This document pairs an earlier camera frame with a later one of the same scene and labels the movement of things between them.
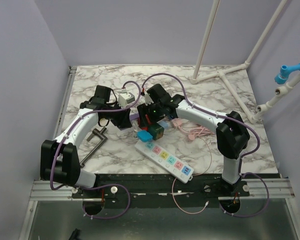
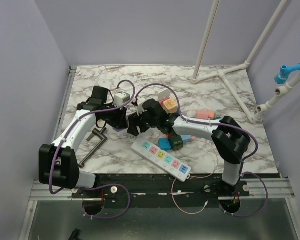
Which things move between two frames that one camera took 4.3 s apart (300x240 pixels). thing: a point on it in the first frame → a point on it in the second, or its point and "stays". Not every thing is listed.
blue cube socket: [144, 136] → [164, 143]
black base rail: [156, 187] stays
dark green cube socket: [156, 131] → [176, 142]
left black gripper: [124, 121] stays
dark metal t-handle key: [97, 132] stays
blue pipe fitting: [281, 77] stays
